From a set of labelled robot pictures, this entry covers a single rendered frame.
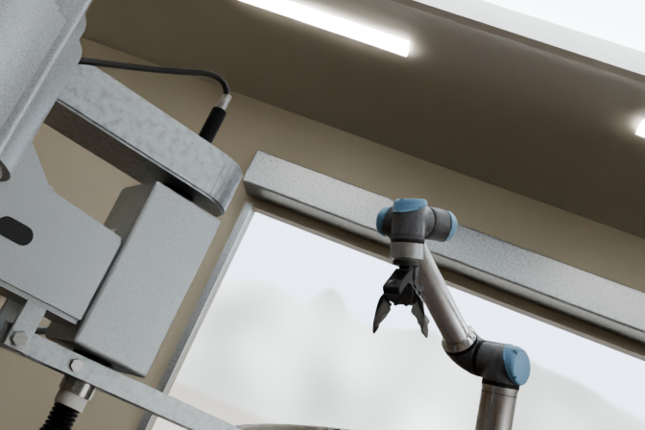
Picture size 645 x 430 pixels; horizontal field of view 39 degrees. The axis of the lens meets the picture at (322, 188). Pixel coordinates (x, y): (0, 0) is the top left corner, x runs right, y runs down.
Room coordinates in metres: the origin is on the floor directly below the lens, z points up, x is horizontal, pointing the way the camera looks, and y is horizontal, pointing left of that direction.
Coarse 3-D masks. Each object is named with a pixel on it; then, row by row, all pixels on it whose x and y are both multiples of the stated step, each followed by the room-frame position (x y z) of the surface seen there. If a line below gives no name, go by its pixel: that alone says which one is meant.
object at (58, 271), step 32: (32, 160) 1.95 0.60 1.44; (0, 192) 1.94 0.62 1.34; (32, 192) 1.97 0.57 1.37; (0, 224) 1.95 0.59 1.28; (32, 224) 1.98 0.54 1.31; (64, 224) 2.01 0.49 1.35; (96, 224) 2.06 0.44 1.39; (0, 256) 1.97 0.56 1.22; (32, 256) 2.00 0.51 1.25; (64, 256) 2.03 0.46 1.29; (96, 256) 2.06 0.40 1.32; (0, 288) 2.04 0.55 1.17; (32, 288) 2.02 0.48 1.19; (64, 288) 2.05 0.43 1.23; (96, 288) 2.08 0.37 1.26; (0, 320) 2.17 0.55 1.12; (32, 320) 2.05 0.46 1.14; (64, 320) 2.10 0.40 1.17
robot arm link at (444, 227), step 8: (432, 208) 2.32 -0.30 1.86; (440, 216) 2.32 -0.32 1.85; (448, 216) 2.35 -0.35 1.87; (440, 224) 2.32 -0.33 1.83; (448, 224) 2.35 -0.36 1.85; (456, 224) 2.37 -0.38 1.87; (432, 232) 2.33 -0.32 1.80; (440, 232) 2.34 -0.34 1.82; (448, 232) 2.36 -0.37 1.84; (440, 240) 2.39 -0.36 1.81; (448, 240) 2.40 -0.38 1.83
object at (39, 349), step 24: (0, 336) 2.05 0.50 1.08; (24, 336) 2.04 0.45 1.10; (48, 360) 2.11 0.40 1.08; (72, 360) 2.13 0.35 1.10; (96, 384) 2.17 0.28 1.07; (120, 384) 2.19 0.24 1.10; (144, 384) 2.22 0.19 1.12; (144, 408) 2.23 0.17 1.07; (168, 408) 2.26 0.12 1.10; (192, 408) 2.28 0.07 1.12
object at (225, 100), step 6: (222, 96) 2.21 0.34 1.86; (228, 96) 2.20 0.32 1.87; (222, 102) 2.20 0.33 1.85; (228, 102) 2.21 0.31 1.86; (216, 108) 2.20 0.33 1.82; (222, 108) 2.20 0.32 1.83; (210, 114) 2.20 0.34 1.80; (216, 114) 2.19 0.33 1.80; (222, 114) 2.20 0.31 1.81; (210, 120) 2.19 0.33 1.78; (216, 120) 2.20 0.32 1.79; (222, 120) 2.21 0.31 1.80; (204, 126) 2.20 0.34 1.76; (210, 126) 2.19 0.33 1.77; (216, 126) 2.20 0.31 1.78; (204, 132) 2.19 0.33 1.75; (210, 132) 2.20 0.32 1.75; (216, 132) 2.21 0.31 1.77; (204, 138) 2.19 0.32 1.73; (210, 138) 2.20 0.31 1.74
